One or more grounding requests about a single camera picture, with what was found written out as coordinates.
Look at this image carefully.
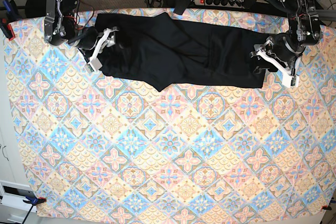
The black mesh strap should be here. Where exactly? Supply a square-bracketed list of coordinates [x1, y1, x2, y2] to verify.
[173, 0, 196, 15]

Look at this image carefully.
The patterned tablecloth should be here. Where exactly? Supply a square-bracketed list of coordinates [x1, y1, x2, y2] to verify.
[3, 18, 335, 223]

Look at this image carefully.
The white cabinet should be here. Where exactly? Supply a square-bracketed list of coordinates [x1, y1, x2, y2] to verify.
[1, 34, 41, 223]

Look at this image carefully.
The black round stand base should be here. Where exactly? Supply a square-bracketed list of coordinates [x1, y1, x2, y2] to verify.
[25, 0, 46, 18]

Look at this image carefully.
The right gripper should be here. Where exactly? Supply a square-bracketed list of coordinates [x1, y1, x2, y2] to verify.
[68, 26, 126, 72]

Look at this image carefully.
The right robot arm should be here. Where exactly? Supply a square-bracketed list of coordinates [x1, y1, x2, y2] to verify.
[44, 0, 126, 73]

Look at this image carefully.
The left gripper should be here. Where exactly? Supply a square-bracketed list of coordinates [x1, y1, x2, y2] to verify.
[249, 33, 305, 88]

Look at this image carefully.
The blue clamp top left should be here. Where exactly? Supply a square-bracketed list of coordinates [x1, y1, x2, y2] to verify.
[1, 0, 15, 41]

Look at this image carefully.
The blue clamp bottom left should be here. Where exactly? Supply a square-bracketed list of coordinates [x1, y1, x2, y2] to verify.
[22, 196, 47, 224]

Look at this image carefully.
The orange clamp bottom right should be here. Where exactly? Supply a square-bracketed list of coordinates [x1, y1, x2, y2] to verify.
[322, 206, 332, 210]

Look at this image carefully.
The black T-shirt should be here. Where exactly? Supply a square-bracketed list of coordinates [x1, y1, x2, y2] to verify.
[95, 13, 268, 91]

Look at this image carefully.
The blue clamp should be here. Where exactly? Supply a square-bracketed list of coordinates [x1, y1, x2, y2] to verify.
[22, 196, 47, 224]
[1, 0, 15, 41]

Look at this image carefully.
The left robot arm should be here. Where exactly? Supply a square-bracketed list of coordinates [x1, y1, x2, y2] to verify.
[250, 0, 322, 88]

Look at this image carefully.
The white power strip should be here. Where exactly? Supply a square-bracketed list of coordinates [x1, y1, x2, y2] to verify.
[194, 0, 243, 8]

